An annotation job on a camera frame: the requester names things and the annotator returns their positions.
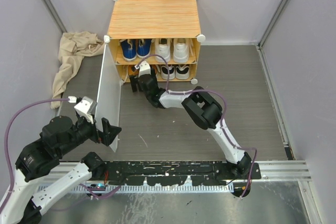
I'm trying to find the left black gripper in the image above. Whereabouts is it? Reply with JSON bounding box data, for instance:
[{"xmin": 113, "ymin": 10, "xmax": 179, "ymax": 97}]
[{"xmin": 58, "ymin": 111, "xmax": 122, "ymax": 155}]

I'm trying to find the orange canvas sneaker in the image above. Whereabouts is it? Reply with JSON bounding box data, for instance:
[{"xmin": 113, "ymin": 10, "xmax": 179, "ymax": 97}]
[
  {"xmin": 122, "ymin": 65, "xmax": 139, "ymax": 83},
  {"xmin": 150, "ymin": 65, "xmax": 161, "ymax": 77}
]

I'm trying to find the frosted white cabinet door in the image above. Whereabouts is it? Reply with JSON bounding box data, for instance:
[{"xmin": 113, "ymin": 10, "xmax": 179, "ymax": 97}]
[{"xmin": 96, "ymin": 44, "xmax": 122, "ymax": 153}]

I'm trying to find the blue canvas sneaker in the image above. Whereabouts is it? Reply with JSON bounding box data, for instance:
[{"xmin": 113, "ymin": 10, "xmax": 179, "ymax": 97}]
[
  {"xmin": 120, "ymin": 39, "xmax": 137, "ymax": 62},
  {"xmin": 136, "ymin": 39, "xmax": 152, "ymax": 59}
]

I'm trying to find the white leather sneaker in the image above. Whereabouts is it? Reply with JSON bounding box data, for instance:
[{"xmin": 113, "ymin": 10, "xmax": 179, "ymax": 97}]
[
  {"xmin": 173, "ymin": 38, "xmax": 191, "ymax": 63},
  {"xmin": 154, "ymin": 38, "xmax": 171, "ymax": 62}
]

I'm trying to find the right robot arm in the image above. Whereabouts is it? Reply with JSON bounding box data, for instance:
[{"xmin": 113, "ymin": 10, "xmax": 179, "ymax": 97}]
[{"xmin": 139, "ymin": 74, "xmax": 253, "ymax": 179}]

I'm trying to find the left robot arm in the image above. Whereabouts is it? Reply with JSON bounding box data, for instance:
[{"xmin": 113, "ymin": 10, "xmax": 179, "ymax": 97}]
[{"xmin": 1, "ymin": 96, "xmax": 122, "ymax": 223}]

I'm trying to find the wood-grain shoe cabinet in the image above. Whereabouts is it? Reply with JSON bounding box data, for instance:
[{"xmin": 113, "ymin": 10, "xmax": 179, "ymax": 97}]
[{"xmin": 104, "ymin": 0, "xmax": 205, "ymax": 84}]

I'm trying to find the beige crumpled cloth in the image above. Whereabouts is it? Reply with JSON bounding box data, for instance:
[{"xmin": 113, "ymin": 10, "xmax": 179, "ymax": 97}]
[{"xmin": 52, "ymin": 31, "xmax": 104, "ymax": 99}]

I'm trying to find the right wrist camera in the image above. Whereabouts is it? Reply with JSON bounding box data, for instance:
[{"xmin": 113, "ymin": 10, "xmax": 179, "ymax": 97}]
[{"xmin": 135, "ymin": 61, "xmax": 151, "ymax": 77}]

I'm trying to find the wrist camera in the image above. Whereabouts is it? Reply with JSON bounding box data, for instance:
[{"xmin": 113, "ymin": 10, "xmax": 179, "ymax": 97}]
[
  {"xmin": 135, "ymin": 61, "xmax": 151, "ymax": 77},
  {"xmin": 74, "ymin": 97, "xmax": 97, "ymax": 124}
]

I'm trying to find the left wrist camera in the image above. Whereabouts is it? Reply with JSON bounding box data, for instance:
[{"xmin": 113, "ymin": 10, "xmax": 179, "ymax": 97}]
[{"xmin": 74, "ymin": 97, "xmax": 97, "ymax": 124}]

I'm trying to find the black mounting base rail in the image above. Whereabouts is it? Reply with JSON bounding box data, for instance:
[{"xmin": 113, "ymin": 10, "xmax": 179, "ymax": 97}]
[{"xmin": 83, "ymin": 159, "xmax": 260, "ymax": 187}]

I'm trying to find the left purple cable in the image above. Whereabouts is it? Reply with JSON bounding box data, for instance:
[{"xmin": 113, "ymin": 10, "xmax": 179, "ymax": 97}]
[{"xmin": 0, "ymin": 97, "xmax": 70, "ymax": 204}]

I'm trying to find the aluminium frame post left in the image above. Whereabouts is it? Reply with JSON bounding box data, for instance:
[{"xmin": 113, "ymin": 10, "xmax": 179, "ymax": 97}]
[{"xmin": 26, "ymin": 0, "xmax": 67, "ymax": 34}]

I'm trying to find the aluminium frame post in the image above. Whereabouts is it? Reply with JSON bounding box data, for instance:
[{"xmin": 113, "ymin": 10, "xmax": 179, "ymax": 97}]
[
  {"xmin": 26, "ymin": 0, "xmax": 67, "ymax": 34},
  {"xmin": 257, "ymin": 0, "xmax": 290, "ymax": 49}
]

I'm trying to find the aluminium frame post right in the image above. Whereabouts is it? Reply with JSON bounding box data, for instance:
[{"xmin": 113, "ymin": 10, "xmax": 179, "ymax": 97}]
[{"xmin": 257, "ymin": 0, "xmax": 290, "ymax": 49}]

